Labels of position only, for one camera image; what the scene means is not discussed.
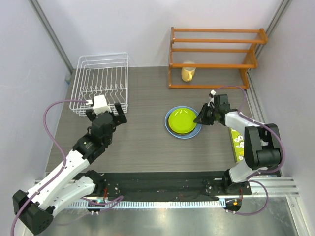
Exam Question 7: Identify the light blue plate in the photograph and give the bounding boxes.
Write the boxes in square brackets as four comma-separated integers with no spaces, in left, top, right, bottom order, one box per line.
[164,106,201,139]

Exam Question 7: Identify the lime green plate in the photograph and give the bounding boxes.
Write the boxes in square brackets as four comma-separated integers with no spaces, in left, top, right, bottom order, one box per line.
[168,108,196,133]

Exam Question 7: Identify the yellow patterned plate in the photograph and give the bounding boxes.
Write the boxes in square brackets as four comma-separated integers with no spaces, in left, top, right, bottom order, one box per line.
[168,129,194,136]

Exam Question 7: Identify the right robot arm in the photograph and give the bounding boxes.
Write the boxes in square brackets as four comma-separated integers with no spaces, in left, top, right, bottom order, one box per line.
[194,91,285,195]

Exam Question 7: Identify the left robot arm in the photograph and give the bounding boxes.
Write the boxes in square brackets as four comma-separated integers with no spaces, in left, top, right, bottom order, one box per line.
[10,99,127,236]

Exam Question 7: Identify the orange wooden shelf rack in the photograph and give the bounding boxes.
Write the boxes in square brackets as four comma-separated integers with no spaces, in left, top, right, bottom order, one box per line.
[168,27,268,89]

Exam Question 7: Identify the green box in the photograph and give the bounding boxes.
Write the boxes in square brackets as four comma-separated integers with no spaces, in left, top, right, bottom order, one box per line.
[229,128,245,163]

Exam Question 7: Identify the yellow mug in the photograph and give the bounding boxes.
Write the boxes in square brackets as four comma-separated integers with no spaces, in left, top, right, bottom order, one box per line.
[181,66,196,82]

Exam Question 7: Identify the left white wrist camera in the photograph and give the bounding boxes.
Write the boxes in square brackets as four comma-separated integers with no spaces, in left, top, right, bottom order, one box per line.
[85,95,112,116]

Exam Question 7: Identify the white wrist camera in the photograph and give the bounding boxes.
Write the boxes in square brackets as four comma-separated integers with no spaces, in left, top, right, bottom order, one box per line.
[209,89,217,104]
[85,95,112,116]

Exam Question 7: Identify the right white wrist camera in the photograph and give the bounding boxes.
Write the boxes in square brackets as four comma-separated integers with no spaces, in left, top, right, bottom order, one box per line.
[209,89,217,104]

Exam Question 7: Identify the white wire dish rack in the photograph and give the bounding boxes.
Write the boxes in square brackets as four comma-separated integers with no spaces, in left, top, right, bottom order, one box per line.
[70,52,129,114]

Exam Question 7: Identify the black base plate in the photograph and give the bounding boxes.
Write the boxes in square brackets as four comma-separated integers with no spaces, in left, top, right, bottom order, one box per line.
[92,171,252,202]

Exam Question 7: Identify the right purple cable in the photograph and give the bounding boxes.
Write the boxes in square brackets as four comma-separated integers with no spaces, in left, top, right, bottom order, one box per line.
[214,85,286,216]

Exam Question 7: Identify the white perforated cable strip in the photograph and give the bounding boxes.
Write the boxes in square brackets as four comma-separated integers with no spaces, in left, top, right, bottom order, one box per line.
[66,199,226,210]

